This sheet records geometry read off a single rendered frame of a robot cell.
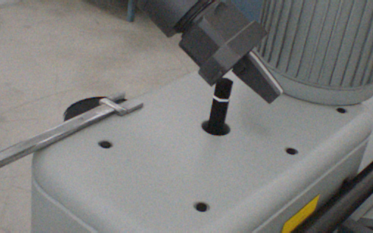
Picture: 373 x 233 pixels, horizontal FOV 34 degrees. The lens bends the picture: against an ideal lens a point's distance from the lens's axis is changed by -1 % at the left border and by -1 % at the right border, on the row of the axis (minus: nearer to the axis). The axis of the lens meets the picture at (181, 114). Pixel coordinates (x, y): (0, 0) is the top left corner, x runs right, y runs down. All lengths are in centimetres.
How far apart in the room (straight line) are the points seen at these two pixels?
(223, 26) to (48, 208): 28
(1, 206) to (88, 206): 290
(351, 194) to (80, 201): 39
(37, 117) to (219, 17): 361
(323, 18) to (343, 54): 6
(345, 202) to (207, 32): 32
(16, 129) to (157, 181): 350
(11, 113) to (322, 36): 360
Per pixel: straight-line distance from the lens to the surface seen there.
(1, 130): 415
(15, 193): 362
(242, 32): 72
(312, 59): 86
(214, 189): 68
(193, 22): 70
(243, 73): 72
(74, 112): 325
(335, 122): 86
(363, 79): 90
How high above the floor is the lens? 230
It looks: 31 degrees down
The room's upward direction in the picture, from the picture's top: 9 degrees clockwise
